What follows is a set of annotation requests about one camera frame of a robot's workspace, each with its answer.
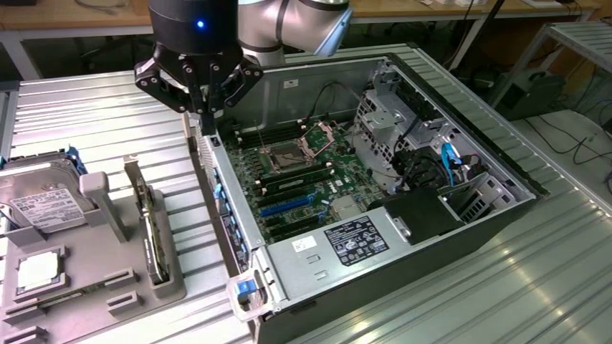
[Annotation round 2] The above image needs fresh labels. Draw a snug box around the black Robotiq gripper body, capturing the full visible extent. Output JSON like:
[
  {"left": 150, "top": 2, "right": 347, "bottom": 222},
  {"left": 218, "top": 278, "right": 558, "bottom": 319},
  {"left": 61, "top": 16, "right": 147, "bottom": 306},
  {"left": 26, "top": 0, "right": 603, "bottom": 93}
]
[{"left": 147, "top": 0, "right": 242, "bottom": 68}]

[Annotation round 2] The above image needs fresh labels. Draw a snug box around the low-profile graphics card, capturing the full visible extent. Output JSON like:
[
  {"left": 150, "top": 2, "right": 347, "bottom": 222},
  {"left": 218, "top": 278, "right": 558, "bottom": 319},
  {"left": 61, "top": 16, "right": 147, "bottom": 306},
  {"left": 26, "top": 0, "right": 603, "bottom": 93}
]
[{"left": 123, "top": 153, "right": 173, "bottom": 287}]

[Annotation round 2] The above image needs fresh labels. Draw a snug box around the black RAM slot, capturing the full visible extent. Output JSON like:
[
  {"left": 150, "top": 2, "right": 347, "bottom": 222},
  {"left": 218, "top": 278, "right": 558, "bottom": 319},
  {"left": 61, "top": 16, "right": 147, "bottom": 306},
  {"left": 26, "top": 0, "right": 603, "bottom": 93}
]
[
  {"left": 235, "top": 122, "right": 303, "bottom": 141},
  {"left": 238, "top": 129, "right": 309, "bottom": 150}
]

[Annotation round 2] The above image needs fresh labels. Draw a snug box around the black expansion slot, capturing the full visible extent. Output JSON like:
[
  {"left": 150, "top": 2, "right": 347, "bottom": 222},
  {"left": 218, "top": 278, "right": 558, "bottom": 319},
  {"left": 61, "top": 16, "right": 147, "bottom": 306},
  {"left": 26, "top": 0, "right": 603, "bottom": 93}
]
[
  {"left": 269, "top": 224, "right": 323, "bottom": 242},
  {"left": 257, "top": 188, "right": 311, "bottom": 209},
  {"left": 265, "top": 214, "right": 321, "bottom": 231}
]

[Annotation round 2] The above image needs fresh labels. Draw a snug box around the metal socket cover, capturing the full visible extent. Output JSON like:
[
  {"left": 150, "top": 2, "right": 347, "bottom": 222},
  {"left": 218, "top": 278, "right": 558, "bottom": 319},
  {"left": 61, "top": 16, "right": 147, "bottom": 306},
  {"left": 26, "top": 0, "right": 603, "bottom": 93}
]
[{"left": 299, "top": 120, "right": 345, "bottom": 158}]

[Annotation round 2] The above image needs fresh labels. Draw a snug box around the CPU socket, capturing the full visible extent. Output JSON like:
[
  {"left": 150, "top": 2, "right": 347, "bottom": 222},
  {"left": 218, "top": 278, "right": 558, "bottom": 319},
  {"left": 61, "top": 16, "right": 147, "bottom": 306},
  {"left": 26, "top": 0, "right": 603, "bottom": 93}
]
[{"left": 266, "top": 144, "right": 321, "bottom": 173}]

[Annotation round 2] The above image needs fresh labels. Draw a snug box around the RAM stick with white label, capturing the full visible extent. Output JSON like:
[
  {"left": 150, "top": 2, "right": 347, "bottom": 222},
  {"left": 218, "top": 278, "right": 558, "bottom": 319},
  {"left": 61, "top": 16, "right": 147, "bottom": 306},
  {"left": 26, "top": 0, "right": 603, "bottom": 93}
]
[{"left": 259, "top": 167, "right": 335, "bottom": 191}]

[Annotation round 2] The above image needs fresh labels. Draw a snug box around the silver drive cage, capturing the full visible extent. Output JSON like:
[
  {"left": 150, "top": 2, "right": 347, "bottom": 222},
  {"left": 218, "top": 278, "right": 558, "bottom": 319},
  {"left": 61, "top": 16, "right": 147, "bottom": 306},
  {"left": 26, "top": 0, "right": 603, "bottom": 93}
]
[{"left": 354, "top": 59, "right": 463, "bottom": 189}]

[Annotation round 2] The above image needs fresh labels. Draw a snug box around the green motherboard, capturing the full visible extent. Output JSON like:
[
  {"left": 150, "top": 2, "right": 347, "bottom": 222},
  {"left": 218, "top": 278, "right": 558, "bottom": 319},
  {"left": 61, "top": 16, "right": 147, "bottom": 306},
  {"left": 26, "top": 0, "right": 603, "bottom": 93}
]
[{"left": 222, "top": 120, "right": 398, "bottom": 244}]

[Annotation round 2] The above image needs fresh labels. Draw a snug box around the silver hard disk drive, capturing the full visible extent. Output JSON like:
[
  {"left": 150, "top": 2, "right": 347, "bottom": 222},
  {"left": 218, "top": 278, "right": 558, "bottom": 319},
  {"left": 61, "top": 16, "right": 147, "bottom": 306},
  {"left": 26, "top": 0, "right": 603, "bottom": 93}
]
[{"left": 0, "top": 145, "right": 93, "bottom": 234}]

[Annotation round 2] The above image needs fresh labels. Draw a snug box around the silver chipset heat sink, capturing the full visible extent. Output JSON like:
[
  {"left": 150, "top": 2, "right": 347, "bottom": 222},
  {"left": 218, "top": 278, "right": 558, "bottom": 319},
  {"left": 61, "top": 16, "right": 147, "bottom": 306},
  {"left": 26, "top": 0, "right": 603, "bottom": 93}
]
[{"left": 331, "top": 199, "right": 365, "bottom": 221}]

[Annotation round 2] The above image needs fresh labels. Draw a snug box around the grey parts rack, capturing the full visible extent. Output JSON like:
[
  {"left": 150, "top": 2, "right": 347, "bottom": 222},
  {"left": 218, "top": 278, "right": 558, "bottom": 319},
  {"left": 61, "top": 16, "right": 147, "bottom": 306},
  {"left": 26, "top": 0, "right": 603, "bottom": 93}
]
[{"left": 0, "top": 171, "right": 189, "bottom": 344}]

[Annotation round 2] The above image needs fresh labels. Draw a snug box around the black fan shroud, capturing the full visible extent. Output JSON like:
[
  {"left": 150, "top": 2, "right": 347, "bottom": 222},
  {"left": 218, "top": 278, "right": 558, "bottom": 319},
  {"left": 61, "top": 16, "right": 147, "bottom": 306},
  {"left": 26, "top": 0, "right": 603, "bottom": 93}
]
[{"left": 367, "top": 188, "right": 469, "bottom": 247}]

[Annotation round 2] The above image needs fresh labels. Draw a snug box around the grey power supply unit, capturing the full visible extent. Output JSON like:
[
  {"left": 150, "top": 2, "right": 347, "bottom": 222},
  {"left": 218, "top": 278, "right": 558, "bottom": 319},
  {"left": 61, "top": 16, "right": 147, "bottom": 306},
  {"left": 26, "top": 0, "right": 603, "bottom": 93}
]
[{"left": 266, "top": 209, "right": 415, "bottom": 302}]

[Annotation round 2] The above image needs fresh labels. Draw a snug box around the silver CPU chip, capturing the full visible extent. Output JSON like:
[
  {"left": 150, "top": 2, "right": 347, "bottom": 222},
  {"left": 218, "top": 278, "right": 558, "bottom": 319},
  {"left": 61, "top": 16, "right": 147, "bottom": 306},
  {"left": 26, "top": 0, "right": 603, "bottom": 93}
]
[{"left": 17, "top": 252, "right": 65, "bottom": 288}]

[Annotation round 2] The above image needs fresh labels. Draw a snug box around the silver disk bay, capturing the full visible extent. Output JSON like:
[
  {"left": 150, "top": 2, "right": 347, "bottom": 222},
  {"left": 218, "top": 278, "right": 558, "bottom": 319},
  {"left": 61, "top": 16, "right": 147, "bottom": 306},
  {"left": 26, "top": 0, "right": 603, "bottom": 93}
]
[{"left": 438, "top": 171, "right": 535, "bottom": 225}]

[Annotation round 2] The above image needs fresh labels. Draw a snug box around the black box device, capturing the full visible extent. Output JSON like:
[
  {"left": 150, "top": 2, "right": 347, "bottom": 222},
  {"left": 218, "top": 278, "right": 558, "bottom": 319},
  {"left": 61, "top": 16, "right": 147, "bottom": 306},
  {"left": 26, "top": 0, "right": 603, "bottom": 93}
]
[{"left": 497, "top": 70, "right": 569, "bottom": 121}]

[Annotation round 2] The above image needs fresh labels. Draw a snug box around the green RAM stick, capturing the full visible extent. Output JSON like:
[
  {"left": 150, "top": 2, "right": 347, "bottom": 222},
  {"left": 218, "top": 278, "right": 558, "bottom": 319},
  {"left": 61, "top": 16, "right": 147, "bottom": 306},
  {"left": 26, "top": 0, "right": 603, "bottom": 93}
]
[{"left": 38, "top": 281, "right": 107, "bottom": 310}]

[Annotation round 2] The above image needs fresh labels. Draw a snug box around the black open PC case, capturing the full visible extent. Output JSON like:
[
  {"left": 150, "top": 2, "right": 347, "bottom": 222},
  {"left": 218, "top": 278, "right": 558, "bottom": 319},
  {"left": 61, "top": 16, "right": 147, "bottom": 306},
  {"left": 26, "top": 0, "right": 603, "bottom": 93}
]
[{"left": 183, "top": 52, "right": 551, "bottom": 344}]

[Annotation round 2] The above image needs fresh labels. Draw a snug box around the metal slat shelf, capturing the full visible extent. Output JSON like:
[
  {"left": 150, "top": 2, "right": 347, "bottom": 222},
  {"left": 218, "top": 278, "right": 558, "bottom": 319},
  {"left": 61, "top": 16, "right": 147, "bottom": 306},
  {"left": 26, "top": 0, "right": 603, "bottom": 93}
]
[{"left": 525, "top": 20, "right": 612, "bottom": 95}]

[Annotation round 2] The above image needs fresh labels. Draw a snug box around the beige case handle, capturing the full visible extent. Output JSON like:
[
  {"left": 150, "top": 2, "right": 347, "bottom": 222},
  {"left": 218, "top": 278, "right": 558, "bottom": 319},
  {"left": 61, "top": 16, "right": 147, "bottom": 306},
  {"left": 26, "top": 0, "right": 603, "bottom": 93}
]
[{"left": 183, "top": 113, "right": 202, "bottom": 144}]

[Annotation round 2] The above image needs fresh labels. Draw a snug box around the black wire in case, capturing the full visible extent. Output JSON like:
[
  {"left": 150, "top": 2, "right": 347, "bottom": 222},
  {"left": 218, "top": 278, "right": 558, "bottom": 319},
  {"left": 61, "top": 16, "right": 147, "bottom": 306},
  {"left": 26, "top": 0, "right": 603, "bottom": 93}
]
[{"left": 305, "top": 82, "right": 370, "bottom": 123}]

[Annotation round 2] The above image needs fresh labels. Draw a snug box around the wooden desk white frame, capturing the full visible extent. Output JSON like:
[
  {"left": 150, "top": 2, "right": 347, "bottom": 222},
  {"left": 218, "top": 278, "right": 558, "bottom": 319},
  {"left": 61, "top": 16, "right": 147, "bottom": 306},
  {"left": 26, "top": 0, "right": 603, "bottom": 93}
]
[
  {"left": 0, "top": 0, "right": 155, "bottom": 82},
  {"left": 351, "top": 0, "right": 602, "bottom": 71}
]

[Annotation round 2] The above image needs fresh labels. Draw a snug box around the disk wire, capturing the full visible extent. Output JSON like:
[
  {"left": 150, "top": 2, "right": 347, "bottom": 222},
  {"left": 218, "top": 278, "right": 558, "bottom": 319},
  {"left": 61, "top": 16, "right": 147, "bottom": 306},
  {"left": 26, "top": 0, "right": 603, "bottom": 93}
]
[{"left": 0, "top": 202, "right": 22, "bottom": 230}]

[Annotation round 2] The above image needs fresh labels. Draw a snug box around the blue wire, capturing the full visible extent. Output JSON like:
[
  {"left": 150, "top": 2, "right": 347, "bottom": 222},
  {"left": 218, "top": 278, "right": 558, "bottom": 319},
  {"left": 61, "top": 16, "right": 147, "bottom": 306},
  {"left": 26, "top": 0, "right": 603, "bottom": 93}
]
[{"left": 442, "top": 142, "right": 462, "bottom": 188}]

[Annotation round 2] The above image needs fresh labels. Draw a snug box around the grey case handle blue latch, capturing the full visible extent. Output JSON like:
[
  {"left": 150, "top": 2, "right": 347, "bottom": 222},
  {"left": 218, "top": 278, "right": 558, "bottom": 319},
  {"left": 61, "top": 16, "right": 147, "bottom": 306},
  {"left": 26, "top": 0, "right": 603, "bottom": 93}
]
[{"left": 226, "top": 269, "right": 274, "bottom": 323}]

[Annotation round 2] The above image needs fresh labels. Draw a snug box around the black cable on white table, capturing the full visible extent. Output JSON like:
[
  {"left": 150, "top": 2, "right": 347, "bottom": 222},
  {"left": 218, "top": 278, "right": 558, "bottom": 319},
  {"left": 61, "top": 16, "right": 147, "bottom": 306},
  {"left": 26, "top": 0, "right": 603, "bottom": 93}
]
[{"left": 525, "top": 117, "right": 612, "bottom": 163}]

